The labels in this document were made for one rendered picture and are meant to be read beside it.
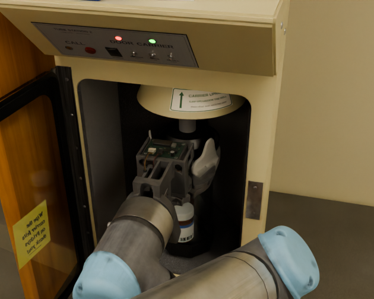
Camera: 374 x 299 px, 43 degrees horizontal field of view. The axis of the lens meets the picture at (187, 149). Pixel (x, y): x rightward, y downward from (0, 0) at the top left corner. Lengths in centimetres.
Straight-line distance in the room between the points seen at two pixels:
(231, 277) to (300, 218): 72
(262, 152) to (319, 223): 47
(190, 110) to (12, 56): 26
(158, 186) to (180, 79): 16
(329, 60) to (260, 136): 44
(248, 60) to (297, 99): 55
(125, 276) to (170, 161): 19
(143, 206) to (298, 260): 20
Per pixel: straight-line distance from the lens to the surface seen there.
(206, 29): 52
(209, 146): 73
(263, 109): 65
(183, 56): 59
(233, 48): 55
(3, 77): 71
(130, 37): 57
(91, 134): 77
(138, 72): 67
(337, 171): 120
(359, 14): 105
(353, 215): 118
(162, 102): 71
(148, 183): 61
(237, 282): 42
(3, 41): 71
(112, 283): 51
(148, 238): 56
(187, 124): 76
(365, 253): 108
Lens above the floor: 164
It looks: 31 degrees down
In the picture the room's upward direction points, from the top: straight up
